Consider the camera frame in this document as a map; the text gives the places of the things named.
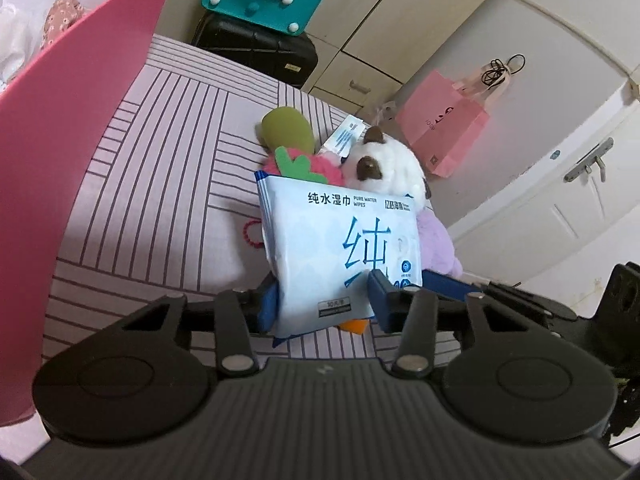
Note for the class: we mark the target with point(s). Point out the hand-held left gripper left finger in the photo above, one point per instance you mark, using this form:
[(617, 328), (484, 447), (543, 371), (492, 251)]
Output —
[(267, 310)]

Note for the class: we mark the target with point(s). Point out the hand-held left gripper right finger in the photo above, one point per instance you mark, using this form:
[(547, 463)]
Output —
[(382, 300)]

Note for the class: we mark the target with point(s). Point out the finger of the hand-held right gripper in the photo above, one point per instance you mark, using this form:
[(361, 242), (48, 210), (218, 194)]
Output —
[(450, 285)]

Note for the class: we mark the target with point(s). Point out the orange plush toy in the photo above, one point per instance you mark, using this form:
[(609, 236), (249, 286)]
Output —
[(356, 326)]

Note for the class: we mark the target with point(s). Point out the purple plush toy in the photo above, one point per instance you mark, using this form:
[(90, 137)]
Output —
[(435, 240)]

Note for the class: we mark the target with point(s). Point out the white wet wipes pack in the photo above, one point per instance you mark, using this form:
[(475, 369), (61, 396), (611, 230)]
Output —
[(320, 240)]

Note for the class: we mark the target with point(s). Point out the pink storage box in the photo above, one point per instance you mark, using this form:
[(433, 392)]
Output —
[(60, 160)]

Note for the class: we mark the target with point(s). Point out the white panda plush toy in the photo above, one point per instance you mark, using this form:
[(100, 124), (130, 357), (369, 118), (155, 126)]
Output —
[(395, 165)]

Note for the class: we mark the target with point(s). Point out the pink strawberry plush toy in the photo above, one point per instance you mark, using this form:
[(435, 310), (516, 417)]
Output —
[(325, 167)]

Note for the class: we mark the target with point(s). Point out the pink paper bag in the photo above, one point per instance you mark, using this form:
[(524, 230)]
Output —
[(440, 125)]

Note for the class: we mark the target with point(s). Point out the small blue white packet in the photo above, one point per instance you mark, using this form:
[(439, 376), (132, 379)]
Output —
[(342, 135)]

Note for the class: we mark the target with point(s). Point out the green plush toy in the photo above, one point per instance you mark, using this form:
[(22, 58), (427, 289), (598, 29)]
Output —
[(285, 127)]

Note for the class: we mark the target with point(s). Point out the black suitcase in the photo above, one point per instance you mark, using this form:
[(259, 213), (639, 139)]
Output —
[(260, 50)]

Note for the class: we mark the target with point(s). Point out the white wardrobe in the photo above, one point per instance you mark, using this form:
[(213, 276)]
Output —
[(525, 20)]

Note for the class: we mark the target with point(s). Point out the pink floral cloth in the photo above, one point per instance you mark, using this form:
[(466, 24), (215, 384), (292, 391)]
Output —
[(62, 17)]

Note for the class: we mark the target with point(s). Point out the white cloth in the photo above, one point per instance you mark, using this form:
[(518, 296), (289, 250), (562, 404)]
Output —
[(15, 40)]

